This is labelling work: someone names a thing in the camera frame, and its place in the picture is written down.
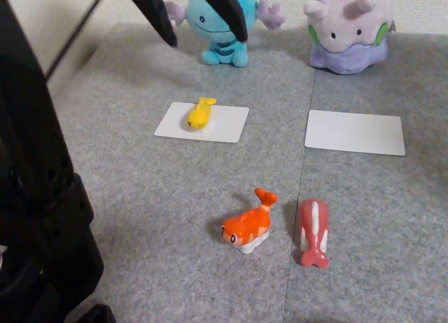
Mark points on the white blank card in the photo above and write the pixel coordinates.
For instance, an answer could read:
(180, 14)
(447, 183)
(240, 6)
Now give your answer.
(227, 127)
(353, 132)

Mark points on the grey felt mat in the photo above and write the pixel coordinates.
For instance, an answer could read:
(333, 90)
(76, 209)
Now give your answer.
(385, 214)
(157, 197)

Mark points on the orange shrimp sushi figure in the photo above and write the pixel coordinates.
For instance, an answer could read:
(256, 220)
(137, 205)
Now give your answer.
(248, 225)

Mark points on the yellow egg sushi figure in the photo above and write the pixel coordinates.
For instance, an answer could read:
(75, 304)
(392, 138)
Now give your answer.
(197, 116)

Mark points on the red tuna sushi figure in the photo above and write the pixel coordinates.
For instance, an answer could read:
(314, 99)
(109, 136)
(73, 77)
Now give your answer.
(315, 239)

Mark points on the blue Wooper plush toy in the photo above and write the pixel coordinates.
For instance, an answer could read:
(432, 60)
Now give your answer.
(210, 25)

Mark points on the purple Goomy plush toy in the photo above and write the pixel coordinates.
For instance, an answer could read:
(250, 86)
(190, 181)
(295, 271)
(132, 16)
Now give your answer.
(346, 32)

